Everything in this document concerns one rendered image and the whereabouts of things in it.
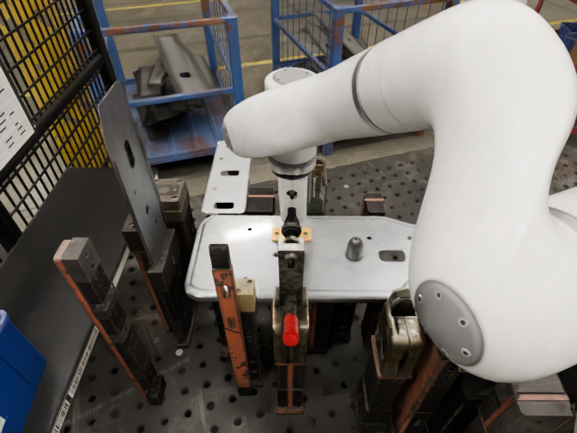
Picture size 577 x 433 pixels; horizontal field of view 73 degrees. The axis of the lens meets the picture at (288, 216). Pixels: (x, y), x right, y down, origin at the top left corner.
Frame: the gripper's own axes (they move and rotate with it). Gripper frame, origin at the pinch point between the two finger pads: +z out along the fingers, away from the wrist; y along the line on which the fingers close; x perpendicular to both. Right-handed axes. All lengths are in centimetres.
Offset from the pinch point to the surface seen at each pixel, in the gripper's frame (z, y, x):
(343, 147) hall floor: 104, 180, -38
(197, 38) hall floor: 104, 391, 104
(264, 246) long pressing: 3.2, -3.1, 5.5
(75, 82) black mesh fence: -12, 38, 55
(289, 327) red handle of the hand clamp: -11.4, -29.8, 0.3
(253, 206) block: 5.3, 11.3, 8.9
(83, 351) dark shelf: 0.5, -27.3, 32.5
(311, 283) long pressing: 3.2, -12.2, -3.7
